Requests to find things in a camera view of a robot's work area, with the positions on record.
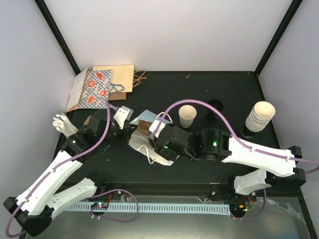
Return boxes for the light blue paper bag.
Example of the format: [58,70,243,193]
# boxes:
[129,110,173,166]

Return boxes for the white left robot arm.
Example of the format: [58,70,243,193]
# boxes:
[3,107,137,237]

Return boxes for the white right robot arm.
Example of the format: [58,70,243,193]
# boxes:
[148,123,306,201]

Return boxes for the brown kraft paper bag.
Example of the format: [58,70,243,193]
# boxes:
[108,92,127,101]

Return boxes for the black paper cup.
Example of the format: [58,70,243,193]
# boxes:
[206,99,224,120]

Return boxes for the blue checkered paper bag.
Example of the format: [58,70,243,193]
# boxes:
[78,70,125,109]

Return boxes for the tan kraft paper bag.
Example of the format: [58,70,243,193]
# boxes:
[93,65,146,93]

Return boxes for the white orange-edged paper bag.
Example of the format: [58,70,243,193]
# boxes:
[66,68,88,113]

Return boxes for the small electronics board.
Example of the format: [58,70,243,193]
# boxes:
[90,202,109,210]

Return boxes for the tall stack of paper cups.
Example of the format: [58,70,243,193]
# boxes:
[241,101,276,138]

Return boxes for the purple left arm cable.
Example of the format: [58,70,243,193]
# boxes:
[5,101,118,237]

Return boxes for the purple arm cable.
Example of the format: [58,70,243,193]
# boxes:
[157,99,319,174]
[5,101,118,237]

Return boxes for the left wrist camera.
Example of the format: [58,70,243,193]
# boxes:
[113,106,134,129]

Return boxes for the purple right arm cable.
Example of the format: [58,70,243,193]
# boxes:
[157,99,319,174]

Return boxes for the light blue slotted cable duct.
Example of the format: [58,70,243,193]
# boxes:
[66,202,230,216]

